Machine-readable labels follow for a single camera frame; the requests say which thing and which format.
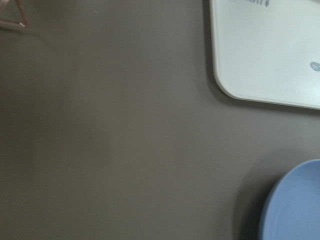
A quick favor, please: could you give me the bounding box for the blue plate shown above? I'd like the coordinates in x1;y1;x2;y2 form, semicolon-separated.
258;159;320;240

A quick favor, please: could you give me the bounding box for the cream rabbit tray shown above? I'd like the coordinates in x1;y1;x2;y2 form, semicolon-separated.
209;0;320;109

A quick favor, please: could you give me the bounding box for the copper wire bottle rack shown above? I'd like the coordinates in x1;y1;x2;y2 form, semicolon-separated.
0;0;29;28

